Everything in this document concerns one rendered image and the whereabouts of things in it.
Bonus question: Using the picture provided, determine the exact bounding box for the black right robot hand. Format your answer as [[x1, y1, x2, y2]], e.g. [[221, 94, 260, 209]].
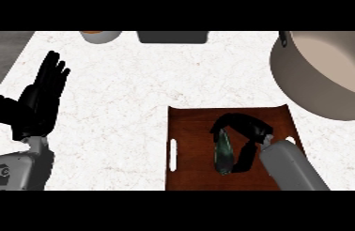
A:
[[210, 112, 275, 175]]

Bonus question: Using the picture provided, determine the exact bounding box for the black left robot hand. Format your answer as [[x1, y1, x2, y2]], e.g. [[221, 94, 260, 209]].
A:
[[0, 50, 72, 142]]

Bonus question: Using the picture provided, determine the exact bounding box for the dark green eggplant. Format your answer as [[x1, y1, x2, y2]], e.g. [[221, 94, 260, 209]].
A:
[[213, 127, 235, 177]]

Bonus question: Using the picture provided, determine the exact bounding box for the brown wooden tray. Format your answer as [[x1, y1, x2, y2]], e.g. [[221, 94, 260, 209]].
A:
[[165, 104, 306, 192]]

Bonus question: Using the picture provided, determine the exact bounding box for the large grey pot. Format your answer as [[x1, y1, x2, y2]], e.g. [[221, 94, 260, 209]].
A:
[[269, 31, 355, 122]]

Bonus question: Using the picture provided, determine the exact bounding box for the grey slab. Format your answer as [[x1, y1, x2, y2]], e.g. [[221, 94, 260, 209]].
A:
[[0, 31, 35, 85]]

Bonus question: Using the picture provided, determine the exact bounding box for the dark grey rectangular block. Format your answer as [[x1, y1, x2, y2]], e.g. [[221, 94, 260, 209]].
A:
[[136, 31, 211, 45]]

